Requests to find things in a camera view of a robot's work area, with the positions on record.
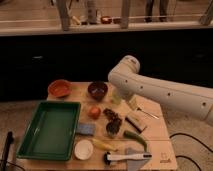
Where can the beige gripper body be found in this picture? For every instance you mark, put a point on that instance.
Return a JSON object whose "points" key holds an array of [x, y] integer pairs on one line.
{"points": [[132, 103]]}

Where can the red apple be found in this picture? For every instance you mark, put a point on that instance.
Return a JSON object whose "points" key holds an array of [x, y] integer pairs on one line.
{"points": [[94, 112]]}

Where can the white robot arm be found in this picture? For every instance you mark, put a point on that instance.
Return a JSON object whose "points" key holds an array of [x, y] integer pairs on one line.
{"points": [[195, 100]]}

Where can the green plastic cup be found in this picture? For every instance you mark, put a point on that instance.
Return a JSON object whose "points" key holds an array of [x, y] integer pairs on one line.
{"points": [[116, 99]]}

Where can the brown block eraser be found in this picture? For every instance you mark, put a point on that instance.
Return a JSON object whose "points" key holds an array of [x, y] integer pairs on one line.
{"points": [[135, 123]]}

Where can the dark grape bunch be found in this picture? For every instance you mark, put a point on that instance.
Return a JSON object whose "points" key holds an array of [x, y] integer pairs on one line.
{"points": [[111, 115]]}

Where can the green chili pepper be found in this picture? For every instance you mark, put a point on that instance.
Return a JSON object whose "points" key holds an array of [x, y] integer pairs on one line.
{"points": [[136, 137]]}

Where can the dark maroon bowl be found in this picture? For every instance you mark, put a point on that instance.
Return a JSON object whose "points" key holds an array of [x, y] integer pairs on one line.
{"points": [[97, 90]]}

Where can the blue sponge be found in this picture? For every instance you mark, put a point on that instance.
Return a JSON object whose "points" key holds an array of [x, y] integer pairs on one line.
{"points": [[86, 129]]}

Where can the grey cloth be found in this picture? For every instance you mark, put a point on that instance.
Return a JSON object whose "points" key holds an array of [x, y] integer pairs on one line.
{"points": [[135, 165]]}

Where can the orange bowl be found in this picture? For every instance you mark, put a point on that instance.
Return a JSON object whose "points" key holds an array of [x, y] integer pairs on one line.
{"points": [[59, 88]]}

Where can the green plastic tray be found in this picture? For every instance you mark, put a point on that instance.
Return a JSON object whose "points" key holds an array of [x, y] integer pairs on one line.
{"points": [[51, 133]]}

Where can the black pole stand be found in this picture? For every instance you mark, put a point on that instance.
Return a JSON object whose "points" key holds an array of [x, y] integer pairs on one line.
{"points": [[9, 140]]}

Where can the white handled brush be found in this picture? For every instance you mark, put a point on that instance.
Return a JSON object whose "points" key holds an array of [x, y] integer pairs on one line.
{"points": [[108, 157]]}

